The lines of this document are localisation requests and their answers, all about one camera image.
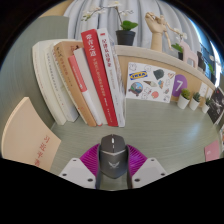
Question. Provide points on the tan book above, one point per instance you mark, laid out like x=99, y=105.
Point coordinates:
x=71, y=83

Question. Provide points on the wooden hand model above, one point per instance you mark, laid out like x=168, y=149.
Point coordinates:
x=156, y=33

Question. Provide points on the dark grey computer mouse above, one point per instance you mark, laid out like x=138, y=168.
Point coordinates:
x=113, y=156

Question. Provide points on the white book with red label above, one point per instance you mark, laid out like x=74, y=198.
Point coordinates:
x=89, y=90

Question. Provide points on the slim white book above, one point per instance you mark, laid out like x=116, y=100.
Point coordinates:
x=60, y=86

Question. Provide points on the black cover book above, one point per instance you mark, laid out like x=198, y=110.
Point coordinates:
x=216, y=105

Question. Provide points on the white sticker sheet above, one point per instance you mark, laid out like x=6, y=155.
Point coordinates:
x=150, y=82

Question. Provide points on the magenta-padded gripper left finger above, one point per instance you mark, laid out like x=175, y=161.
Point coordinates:
x=75, y=170

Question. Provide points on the wooden desk ledge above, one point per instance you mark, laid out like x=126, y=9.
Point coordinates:
x=140, y=53

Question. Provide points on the grey curtain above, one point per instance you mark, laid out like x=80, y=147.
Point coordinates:
x=143, y=6

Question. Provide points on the pink mouse pad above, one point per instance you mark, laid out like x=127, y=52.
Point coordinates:
x=212, y=151

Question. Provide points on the green desk partition panel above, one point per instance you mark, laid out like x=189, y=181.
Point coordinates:
x=18, y=66

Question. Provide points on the thick white book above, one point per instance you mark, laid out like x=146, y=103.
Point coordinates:
x=45, y=80

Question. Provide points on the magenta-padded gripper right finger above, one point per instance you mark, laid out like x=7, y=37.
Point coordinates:
x=150, y=170

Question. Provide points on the white wall socket plate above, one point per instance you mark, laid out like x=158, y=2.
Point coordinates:
x=203, y=89
x=210, y=93

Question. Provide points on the white orchid in black pot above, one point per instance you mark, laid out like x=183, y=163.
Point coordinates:
x=213, y=78
x=125, y=37

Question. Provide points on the white orchid behind pink horse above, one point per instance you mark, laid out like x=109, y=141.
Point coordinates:
x=181, y=33

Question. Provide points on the beige booklet with red text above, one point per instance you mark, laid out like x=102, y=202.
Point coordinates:
x=26, y=136

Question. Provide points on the small plant in white pot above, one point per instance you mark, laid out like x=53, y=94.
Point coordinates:
x=194, y=104
x=183, y=102
x=205, y=108

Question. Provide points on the dark-framed window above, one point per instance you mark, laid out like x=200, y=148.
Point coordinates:
x=216, y=56

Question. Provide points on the black horse figure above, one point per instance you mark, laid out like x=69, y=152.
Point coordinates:
x=201, y=60

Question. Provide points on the purple round number sign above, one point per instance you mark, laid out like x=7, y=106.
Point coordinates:
x=180, y=85

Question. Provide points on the white book with picture cover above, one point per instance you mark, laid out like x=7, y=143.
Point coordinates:
x=112, y=76

